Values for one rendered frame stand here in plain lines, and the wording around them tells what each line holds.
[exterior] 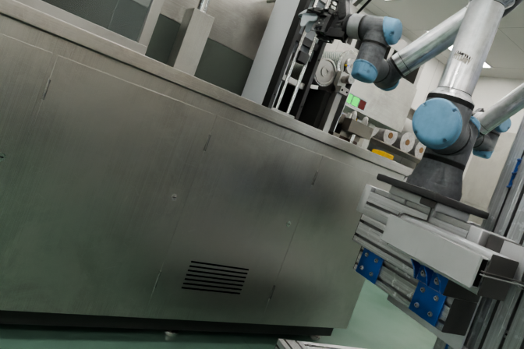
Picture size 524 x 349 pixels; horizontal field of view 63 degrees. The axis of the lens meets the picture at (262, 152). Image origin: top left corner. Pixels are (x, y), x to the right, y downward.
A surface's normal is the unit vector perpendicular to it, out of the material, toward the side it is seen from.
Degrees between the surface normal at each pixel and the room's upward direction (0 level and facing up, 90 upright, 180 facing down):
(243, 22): 90
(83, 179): 90
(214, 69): 90
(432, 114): 98
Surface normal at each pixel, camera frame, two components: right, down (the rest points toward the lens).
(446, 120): -0.63, -0.07
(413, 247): -0.84, -0.29
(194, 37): 0.52, 0.22
